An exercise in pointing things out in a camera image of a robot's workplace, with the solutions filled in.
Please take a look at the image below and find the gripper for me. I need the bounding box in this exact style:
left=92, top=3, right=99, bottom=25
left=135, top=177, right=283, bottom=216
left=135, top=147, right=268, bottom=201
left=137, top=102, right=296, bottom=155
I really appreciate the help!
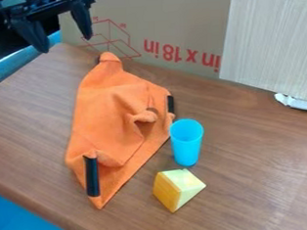
left=0, top=0, right=101, bottom=57

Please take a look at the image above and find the orange cloth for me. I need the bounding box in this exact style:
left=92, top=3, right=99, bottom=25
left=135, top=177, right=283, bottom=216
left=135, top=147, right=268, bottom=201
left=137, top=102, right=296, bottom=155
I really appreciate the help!
left=57, top=47, right=184, bottom=212

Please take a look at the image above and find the cardboard box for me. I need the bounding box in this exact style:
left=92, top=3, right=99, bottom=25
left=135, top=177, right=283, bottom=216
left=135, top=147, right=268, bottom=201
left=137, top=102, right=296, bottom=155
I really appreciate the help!
left=56, top=0, right=307, bottom=89

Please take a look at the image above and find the blue cup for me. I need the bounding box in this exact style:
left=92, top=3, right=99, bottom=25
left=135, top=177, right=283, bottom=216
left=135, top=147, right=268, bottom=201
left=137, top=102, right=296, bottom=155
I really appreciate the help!
left=166, top=116, right=208, bottom=169

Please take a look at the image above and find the yellow block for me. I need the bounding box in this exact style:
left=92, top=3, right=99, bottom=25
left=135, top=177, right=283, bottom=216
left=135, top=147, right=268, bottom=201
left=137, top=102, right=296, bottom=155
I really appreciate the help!
left=150, top=166, right=209, bottom=215

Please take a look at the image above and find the white board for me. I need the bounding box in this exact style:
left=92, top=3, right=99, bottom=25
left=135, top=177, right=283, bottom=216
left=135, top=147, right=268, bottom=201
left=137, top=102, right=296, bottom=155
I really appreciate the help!
left=213, top=0, right=307, bottom=118

